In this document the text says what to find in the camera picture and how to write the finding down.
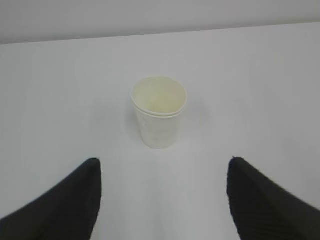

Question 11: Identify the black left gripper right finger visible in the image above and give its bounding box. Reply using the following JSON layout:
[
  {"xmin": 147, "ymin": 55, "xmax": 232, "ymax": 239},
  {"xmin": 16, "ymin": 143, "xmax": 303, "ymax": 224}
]
[{"xmin": 226, "ymin": 157, "xmax": 320, "ymax": 240}]

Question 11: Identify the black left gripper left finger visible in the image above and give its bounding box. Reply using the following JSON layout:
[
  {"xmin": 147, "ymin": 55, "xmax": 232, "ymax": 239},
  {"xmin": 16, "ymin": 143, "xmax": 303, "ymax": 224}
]
[{"xmin": 0, "ymin": 158, "xmax": 102, "ymax": 240}]

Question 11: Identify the white paper cup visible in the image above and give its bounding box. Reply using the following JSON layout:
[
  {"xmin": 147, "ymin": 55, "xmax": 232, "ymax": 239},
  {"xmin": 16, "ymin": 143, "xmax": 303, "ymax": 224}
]
[{"xmin": 130, "ymin": 76, "xmax": 188, "ymax": 149}]

